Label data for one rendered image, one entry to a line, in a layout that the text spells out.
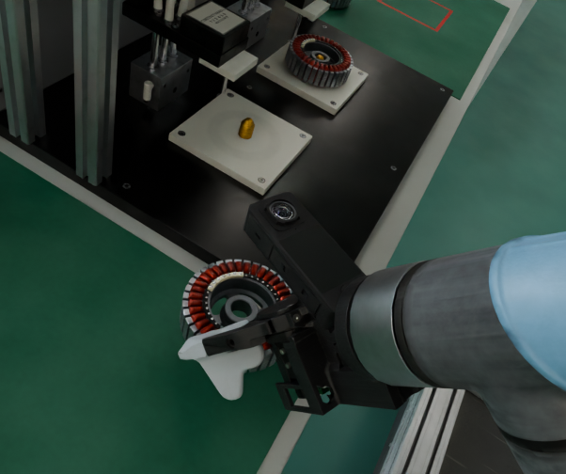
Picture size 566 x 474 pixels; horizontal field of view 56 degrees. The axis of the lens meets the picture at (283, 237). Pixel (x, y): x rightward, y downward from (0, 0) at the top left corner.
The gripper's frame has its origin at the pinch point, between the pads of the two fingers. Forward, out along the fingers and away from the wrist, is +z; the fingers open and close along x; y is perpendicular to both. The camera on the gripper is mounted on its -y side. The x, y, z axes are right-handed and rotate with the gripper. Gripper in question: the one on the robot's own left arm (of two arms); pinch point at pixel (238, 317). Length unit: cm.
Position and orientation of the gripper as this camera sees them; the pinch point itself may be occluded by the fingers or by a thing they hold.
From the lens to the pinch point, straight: 52.3
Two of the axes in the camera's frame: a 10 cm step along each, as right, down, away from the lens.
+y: 3.7, 9.3, 0.2
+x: 7.7, -3.2, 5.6
